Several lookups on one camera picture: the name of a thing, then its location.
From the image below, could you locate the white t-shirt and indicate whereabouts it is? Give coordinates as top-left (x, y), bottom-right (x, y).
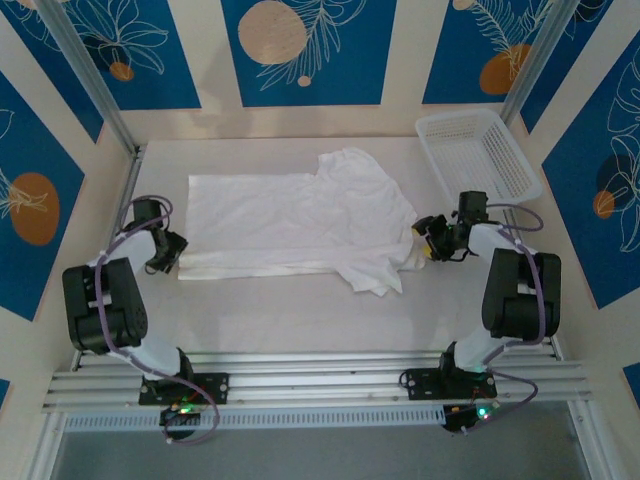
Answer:
top-left (177, 146), bottom-right (429, 297)

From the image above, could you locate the white perforated plastic basket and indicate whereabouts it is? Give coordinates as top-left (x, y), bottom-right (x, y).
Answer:
top-left (415, 108), bottom-right (545, 217)

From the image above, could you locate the black controller board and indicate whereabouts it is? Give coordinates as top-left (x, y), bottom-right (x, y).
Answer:
top-left (158, 403), bottom-right (202, 441)
top-left (442, 401), bottom-right (497, 435)

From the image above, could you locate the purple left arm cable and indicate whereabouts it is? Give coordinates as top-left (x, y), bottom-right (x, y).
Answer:
top-left (97, 196), bottom-right (221, 446)

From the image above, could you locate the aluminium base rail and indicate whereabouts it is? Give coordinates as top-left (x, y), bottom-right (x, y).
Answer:
top-left (42, 352), bottom-right (596, 416)

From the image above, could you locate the aluminium frame post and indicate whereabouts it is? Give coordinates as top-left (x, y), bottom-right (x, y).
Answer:
top-left (37, 0), bottom-right (140, 157)
top-left (501, 0), bottom-right (587, 127)

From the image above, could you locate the white slotted cable duct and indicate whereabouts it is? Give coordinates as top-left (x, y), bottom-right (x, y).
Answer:
top-left (63, 405), bottom-right (447, 434)

